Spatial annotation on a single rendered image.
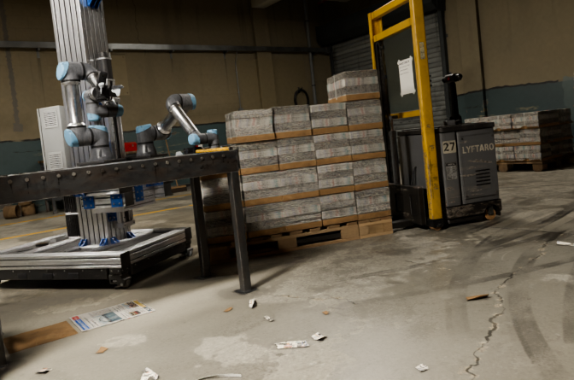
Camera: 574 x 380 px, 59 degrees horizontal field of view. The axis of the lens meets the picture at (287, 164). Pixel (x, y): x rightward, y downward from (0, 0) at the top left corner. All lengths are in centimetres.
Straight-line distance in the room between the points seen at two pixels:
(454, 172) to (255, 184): 157
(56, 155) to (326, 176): 195
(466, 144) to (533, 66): 565
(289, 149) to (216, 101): 753
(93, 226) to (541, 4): 803
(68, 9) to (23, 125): 615
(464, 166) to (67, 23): 311
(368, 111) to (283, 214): 103
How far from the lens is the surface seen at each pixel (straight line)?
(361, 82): 399
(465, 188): 424
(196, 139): 336
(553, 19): 969
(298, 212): 378
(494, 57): 1016
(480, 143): 432
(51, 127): 395
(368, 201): 399
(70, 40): 391
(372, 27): 473
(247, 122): 365
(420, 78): 401
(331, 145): 385
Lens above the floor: 83
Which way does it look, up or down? 3 degrees down
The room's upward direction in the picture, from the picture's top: 6 degrees counter-clockwise
